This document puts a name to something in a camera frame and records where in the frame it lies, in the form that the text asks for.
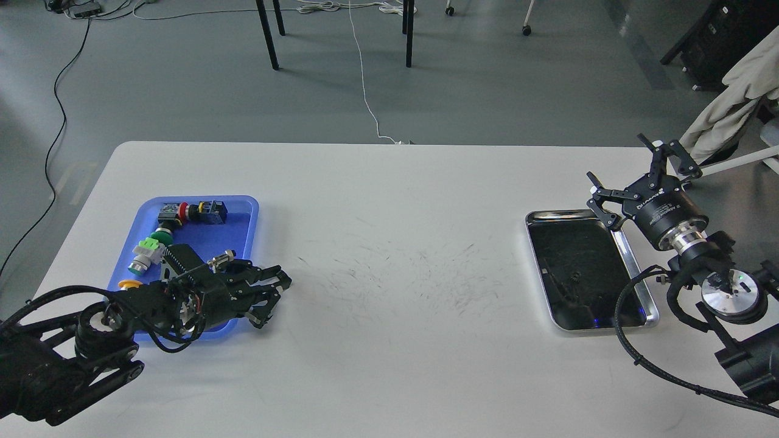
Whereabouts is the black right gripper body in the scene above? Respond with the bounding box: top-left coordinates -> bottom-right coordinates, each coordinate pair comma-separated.
631,176 -> 709,251

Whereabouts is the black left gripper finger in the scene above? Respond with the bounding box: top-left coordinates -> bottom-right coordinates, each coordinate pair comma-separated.
234,286 -> 284,329
228,260 -> 292,290

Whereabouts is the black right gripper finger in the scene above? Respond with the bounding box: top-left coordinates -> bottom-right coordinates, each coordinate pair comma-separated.
637,134 -> 703,190
587,172 -> 640,231

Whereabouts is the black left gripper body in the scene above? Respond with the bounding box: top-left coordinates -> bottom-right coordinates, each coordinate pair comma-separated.
159,244 -> 244,332

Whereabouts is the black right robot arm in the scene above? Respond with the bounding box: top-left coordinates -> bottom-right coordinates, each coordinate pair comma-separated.
587,134 -> 778,417

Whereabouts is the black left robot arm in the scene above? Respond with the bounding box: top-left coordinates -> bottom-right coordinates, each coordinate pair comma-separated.
1,244 -> 292,426

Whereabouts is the blue plastic tray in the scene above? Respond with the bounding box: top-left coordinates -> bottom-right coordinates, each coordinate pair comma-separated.
107,195 -> 260,342

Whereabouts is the shiny metal tray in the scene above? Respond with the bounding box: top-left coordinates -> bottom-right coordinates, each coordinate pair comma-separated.
524,210 -> 660,333

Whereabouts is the beige cloth on chair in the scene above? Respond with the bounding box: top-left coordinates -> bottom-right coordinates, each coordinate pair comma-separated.
679,28 -> 778,165

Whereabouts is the black cabinet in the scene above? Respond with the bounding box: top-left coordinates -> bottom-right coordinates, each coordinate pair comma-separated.
660,1 -> 778,91

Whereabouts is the black table leg left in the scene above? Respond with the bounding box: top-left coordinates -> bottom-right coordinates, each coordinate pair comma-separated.
255,0 -> 286,71

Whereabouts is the black table leg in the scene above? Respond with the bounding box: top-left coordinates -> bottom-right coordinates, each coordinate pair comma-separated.
255,0 -> 286,71
402,0 -> 415,68

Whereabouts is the black table leg right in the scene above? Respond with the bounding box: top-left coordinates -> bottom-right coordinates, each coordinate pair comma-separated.
402,0 -> 415,68

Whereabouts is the power strip on floor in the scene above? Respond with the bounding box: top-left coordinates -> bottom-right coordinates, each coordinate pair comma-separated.
66,1 -> 103,19

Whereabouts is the green push button switch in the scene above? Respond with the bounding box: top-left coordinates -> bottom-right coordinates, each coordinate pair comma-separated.
127,227 -> 173,276

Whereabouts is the yellow push button switch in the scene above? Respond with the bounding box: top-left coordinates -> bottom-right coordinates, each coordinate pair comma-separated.
117,278 -> 144,291

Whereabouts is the red push button switch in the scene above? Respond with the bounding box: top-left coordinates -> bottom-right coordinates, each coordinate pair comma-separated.
158,201 -> 228,230

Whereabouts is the white cable on floor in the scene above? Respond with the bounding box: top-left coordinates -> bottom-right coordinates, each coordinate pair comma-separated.
297,0 -> 417,145

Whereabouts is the black cable on floor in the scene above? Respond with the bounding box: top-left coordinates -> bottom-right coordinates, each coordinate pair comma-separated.
0,0 -> 150,277

